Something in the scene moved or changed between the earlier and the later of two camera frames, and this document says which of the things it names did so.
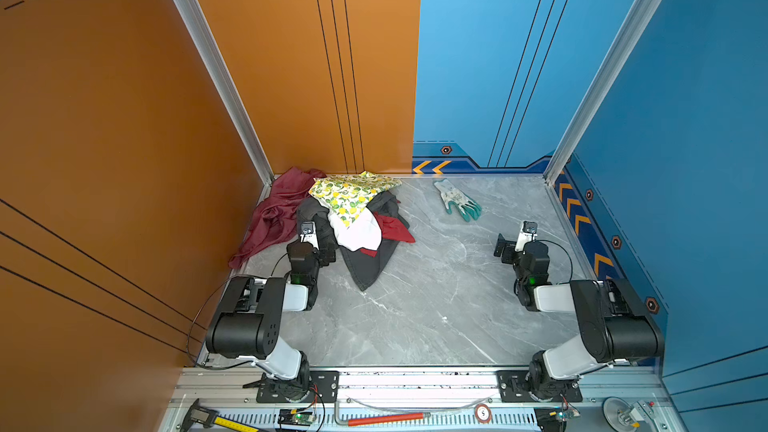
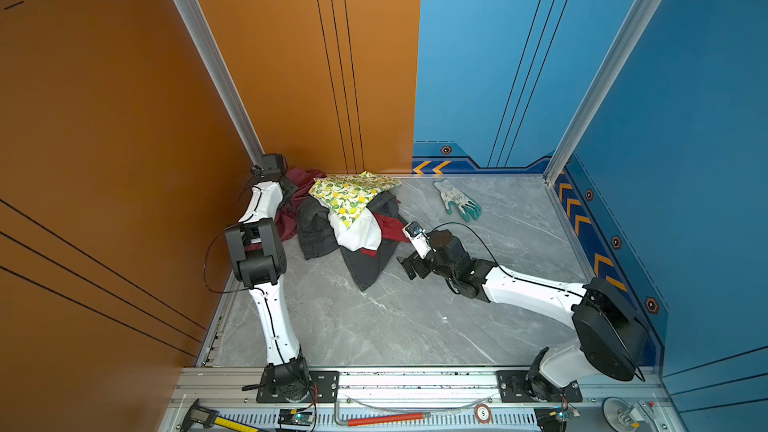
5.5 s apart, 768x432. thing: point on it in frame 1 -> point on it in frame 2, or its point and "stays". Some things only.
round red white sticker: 483,413 stays
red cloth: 391,228 stays
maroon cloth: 275,217 stays
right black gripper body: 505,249 -> 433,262
